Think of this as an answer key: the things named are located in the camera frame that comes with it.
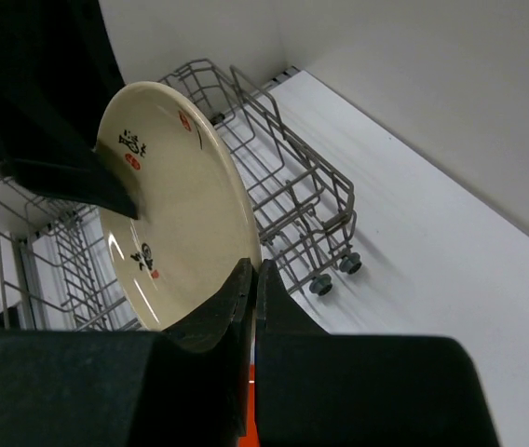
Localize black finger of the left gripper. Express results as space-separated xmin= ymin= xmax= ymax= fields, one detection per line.
xmin=0 ymin=1 xmax=138 ymax=218

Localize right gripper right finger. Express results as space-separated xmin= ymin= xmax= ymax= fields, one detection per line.
xmin=255 ymin=261 xmax=499 ymax=446

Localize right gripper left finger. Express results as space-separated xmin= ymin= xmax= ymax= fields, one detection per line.
xmin=0 ymin=259 xmax=251 ymax=446

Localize cream plate small motifs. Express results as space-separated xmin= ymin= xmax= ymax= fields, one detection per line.
xmin=97 ymin=81 xmax=262 ymax=331

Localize orange plate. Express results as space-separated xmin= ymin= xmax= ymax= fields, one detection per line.
xmin=238 ymin=364 xmax=260 ymax=447

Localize grey wire dish rack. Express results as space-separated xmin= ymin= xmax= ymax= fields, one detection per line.
xmin=0 ymin=59 xmax=361 ymax=331

